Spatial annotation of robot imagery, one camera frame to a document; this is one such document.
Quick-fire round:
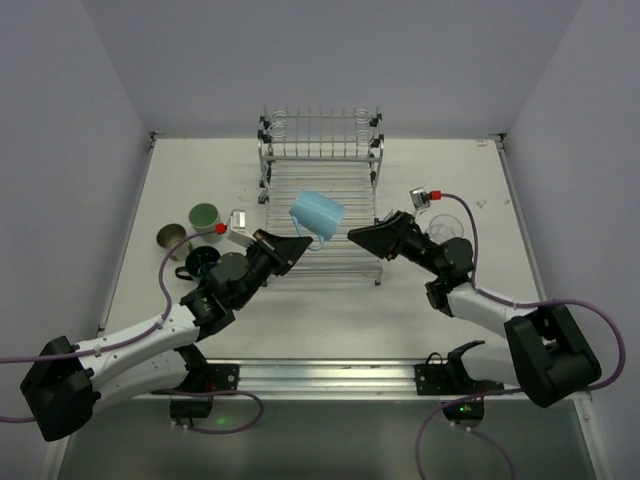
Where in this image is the clear glass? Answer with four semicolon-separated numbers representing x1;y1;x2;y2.
427;214;464;244

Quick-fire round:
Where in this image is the blue plastic mug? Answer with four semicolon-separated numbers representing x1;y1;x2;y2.
289;190;346;251

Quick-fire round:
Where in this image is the dark green ceramic mug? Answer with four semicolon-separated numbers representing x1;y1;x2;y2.
174;246;221;281

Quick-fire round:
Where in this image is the light green plastic cup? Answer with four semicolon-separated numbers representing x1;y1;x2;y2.
188;203;223;244

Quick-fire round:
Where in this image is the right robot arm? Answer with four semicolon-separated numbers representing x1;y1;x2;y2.
347;212;602;407

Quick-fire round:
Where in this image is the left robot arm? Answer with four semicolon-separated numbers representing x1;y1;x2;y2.
20;229;313;442

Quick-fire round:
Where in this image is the metal dish rack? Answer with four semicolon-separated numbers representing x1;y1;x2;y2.
257;107;384;286

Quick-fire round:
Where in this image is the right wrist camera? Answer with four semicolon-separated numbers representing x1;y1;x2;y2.
409;187;431;220

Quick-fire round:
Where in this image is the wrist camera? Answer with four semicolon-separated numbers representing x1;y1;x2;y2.
226;209;254;248
409;187;431;220

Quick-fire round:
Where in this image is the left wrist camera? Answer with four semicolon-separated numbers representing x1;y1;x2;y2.
226;209;254;248

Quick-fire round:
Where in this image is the aluminium mounting rail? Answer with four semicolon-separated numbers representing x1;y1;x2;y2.
124;355;591;402

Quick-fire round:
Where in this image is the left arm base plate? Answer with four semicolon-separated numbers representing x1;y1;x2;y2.
169;363;240;425

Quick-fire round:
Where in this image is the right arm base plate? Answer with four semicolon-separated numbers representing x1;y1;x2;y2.
413;341;504;428

